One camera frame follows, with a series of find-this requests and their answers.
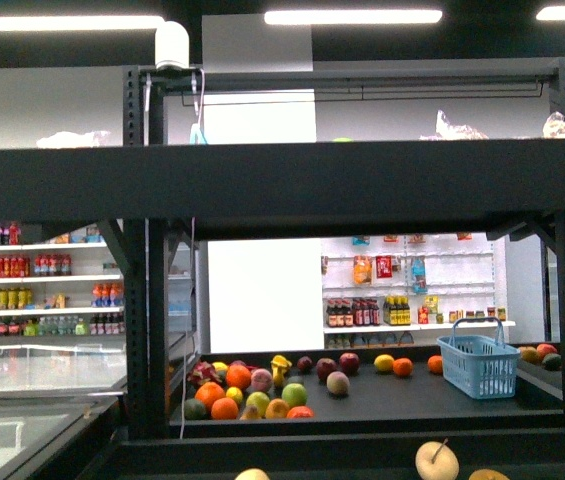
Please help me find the peach fruit back shelf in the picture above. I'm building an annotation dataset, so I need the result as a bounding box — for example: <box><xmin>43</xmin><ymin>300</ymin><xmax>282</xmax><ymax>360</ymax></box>
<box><xmin>326</xmin><ymin>371</ymin><xmax>350</xmax><ymax>397</ymax></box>

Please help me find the green apple back shelf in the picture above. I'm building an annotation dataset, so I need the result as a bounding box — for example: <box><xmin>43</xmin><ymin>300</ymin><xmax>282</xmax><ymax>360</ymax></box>
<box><xmin>281</xmin><ymin>383</ymin><xmax>308</xmax><ymax>408</ymax></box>

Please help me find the yellow lemon back shelf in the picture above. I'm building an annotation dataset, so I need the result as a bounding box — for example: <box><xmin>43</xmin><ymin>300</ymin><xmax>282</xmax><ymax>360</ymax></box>
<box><xmin>374</xmin><ymin>354</ymin><xmax>394</xmax><ymax>374</ymax></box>

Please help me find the orange beside back lemon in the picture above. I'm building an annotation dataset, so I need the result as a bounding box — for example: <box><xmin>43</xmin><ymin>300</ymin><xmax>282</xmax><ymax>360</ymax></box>
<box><xmin>392</xmin><ymin>358</ymin><xmax>414</xmax><ymax>378</ymax></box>

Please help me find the black metal display shelf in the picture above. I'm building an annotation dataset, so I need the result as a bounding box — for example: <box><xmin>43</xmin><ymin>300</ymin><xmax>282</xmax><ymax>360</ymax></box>
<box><xmin>0</xmin><ymin>66</ymin><xmax>565</xmax><ymax>479</ymax></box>

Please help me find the white sauce shelving unit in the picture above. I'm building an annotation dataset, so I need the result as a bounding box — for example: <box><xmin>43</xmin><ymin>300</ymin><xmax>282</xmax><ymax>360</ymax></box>
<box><xmin>321</xmin><ymin>233</ymin><xmax>515</xmax><ymax>349</ymax></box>

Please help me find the dark red apple back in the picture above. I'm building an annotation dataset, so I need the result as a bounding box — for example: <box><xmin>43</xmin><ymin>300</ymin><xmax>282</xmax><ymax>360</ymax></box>
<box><xmin>339</xmin><ymin>352</ymin><xmax>360</xmax><ymax>376</ymax></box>

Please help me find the white pear left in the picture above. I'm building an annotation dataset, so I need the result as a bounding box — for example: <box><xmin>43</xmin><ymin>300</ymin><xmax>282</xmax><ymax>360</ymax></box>
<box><xmin>235</xmin><ymin>468</ymin><xmax>270</xmax><ymax>480</ymax></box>

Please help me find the small blue background basket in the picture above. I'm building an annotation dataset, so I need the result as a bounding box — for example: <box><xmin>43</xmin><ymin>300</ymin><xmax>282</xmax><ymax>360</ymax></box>
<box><xmin>436</xmin><ymin>317</ymin><xmax>521</xmax><ymax>400</ymax></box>

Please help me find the white pear with stem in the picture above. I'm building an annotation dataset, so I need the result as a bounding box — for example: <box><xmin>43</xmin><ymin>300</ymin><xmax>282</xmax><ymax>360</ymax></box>
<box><xmin>415</xmin><ymin>441</ymin><xmax>460</xmax><ymax>480</ymax></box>

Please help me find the white drinks shelving unit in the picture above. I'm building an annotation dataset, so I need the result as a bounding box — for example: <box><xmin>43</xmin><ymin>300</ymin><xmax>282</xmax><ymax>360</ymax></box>
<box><xmin>0</xmin><ymin>221</ymin><xmax>125</xmax><ymax>337</ymax></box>

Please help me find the glass freezer chest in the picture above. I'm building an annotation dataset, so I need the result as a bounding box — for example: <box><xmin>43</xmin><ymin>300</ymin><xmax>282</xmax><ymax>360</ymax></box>
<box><xmin>0</xmin><ymin>335</ymin><xmax>127</xmax><ymax>479</ymax></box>

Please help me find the yellow apple upper right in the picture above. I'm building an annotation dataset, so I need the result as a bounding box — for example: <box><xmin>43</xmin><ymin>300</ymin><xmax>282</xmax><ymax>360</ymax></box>
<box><xmin>468</xmin><ymin>468</ymin><xmax>510</xmax><ymax>480</ymax></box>

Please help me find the white dome camera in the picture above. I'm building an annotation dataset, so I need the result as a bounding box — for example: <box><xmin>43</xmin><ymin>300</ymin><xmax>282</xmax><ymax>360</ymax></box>
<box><xmin>154</xmin><ymin>21</ymin><xmax>190</xmax><ymax>70</ymax></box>

